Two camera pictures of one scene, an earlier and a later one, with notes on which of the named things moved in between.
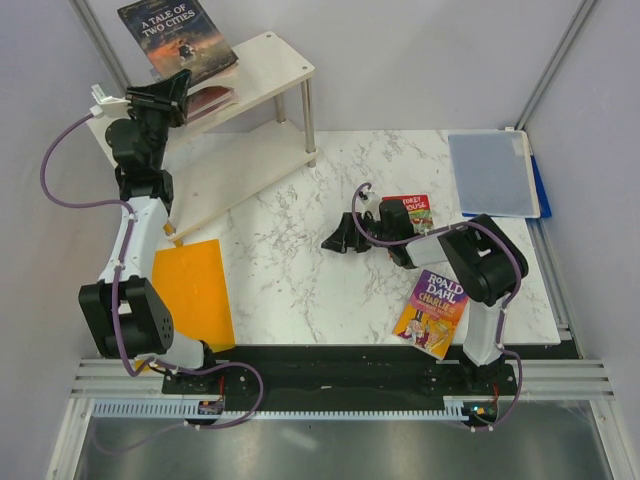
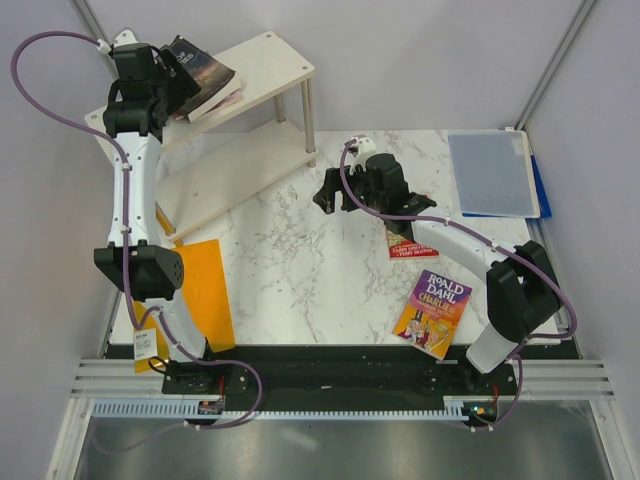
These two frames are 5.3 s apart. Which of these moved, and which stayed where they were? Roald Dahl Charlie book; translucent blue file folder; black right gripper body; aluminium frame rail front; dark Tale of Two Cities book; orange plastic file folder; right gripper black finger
Moved: dark Tale of Two Cities book; black right gripper body; right gripper black finger
Stayed: orange plastic file folder; aluminium frame rail front; translucent blue file folder; Roald Dahl Charlie book
